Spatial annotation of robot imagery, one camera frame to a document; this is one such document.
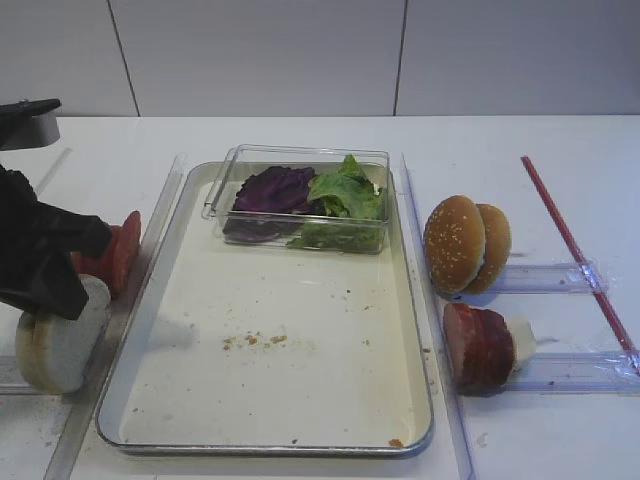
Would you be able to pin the green lettuce leaves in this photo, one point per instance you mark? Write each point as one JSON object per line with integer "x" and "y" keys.
{"x": 353, "y": 202}

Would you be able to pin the sesame bun top rear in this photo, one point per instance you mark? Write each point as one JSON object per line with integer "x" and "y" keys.
{"x": 498, "y": 244}

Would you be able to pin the metal baking tray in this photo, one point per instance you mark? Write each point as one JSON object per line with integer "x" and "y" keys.
{"x": 254, "y": 350}

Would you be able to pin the clear plastic salad container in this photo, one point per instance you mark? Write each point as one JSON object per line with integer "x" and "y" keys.
{"x": 245, "y": 160}

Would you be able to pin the red plastic stop rod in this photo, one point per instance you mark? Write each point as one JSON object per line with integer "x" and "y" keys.
{"x": 580, "y": 260}

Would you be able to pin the white meat pusher block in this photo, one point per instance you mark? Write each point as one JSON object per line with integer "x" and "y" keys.
{"x": 523, "y": 340}

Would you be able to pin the clear plastic stop rod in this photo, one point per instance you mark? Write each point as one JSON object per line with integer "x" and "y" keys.
{"x": 52, "y": 171}

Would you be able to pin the purple cabbage leaves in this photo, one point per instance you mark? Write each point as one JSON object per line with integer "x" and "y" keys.
{"x": 276, "y": 190}

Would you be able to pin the right clear tray guide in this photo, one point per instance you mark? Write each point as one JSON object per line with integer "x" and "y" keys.
{"x": 465, "y": 468}

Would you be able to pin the clear tray guide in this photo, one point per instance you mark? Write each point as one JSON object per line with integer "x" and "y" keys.
{"x": 85, "y": 401}
{"x": 465, "y": 468}

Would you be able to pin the right meat clear rail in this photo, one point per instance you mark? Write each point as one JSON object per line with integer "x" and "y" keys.
{"x": 578, "y": 373}

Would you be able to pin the right bun clear rail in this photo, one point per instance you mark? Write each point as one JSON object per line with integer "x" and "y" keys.
{"x": 563, "y": 278}

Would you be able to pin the sesame bun top front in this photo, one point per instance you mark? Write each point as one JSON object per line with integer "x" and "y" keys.
{"x": 455, "y": 243}

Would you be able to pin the sliced meat patty stack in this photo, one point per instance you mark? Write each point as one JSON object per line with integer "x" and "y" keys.
{"x": 481, "y": 348}

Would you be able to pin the tomato slice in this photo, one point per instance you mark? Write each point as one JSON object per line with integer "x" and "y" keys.
{"x": 126, "y": 251}
{"x": 100, "y": 268}

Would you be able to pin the left clear tray guide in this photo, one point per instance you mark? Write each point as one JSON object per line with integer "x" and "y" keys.
{"x": 85, "y": 401}

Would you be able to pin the sesame bun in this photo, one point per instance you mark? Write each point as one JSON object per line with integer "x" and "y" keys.
{"x": 455, "y": 243}
{"x": 498, "y": 244}

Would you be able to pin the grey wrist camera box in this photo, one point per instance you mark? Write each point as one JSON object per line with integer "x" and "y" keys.
{"x": 29, "y": 124}

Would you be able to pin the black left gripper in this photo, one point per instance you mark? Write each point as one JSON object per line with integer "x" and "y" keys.
{"x": 33, "y": 277}

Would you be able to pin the bun slice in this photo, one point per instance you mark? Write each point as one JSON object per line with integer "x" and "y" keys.
{"x": 62, "y": 347}
{"x": 24, "y": 352}

